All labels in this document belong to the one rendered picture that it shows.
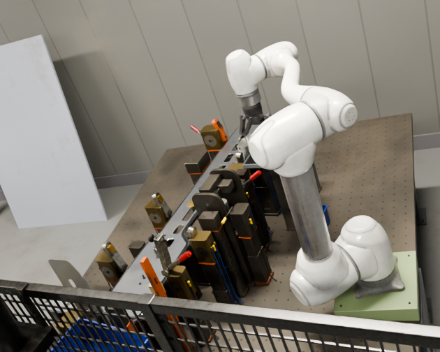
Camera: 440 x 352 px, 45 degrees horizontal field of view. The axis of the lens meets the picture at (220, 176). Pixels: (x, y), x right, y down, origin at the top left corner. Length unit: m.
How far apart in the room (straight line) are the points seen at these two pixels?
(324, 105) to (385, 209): 1.08
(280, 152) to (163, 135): 3.17
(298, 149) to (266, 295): 0.91
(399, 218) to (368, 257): 0.57
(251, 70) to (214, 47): 2.07
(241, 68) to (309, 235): 0.68
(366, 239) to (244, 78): 0.73
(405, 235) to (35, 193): 3.43
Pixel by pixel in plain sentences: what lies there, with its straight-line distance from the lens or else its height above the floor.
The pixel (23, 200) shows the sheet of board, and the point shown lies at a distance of 5.09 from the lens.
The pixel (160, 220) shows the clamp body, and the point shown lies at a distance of 2.42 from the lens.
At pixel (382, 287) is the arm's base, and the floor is 0.78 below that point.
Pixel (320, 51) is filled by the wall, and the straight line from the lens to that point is 3.93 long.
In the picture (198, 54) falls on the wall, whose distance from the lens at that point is 4.14.
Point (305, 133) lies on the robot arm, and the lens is 1.49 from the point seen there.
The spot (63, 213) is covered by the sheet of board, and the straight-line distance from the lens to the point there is 4.88.
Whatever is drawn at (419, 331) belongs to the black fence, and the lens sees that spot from 0.89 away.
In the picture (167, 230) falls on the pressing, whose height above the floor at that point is 1.00.
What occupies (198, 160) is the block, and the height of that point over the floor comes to 1.03.
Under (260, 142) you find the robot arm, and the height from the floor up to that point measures 1.55.
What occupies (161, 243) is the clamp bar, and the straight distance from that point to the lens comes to 1.88.
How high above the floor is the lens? 2.22
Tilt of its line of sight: 29 degrees down
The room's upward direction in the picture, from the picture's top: 21 degrees counter-clockwise
